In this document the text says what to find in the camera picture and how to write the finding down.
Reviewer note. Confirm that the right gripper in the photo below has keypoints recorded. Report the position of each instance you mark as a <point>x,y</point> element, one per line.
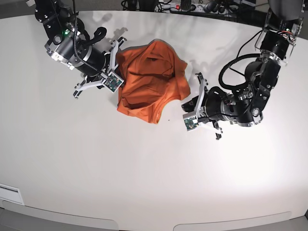
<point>100,65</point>

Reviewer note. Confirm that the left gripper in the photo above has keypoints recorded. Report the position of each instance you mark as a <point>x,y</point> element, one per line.
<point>212,105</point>

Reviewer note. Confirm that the orange T-shirt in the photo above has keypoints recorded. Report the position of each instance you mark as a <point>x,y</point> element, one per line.
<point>154,75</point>

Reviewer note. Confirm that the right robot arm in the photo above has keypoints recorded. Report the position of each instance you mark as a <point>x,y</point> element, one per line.
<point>70,44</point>

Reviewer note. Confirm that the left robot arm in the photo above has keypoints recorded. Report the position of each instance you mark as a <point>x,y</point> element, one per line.
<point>243,104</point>

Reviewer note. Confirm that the white power strip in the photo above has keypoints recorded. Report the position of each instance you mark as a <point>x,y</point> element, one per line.
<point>201,6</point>

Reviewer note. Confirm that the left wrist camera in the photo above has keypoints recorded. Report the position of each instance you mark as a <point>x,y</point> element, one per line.
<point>190,121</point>

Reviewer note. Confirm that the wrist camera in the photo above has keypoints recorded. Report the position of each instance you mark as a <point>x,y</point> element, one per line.
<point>113,82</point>
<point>190,121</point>

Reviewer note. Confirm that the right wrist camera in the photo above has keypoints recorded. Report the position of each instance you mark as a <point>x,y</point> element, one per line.
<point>113,82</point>

